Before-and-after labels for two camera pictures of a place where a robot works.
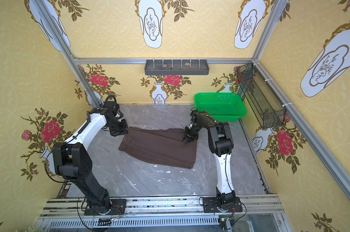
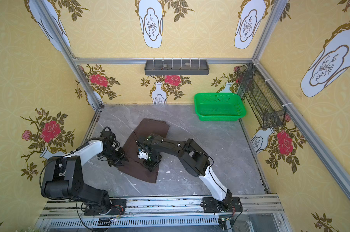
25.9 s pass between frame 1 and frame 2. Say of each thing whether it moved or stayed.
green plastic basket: stayed
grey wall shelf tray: stayed
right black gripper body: moved
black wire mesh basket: stayed
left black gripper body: moved
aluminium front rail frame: stayed
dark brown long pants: moved
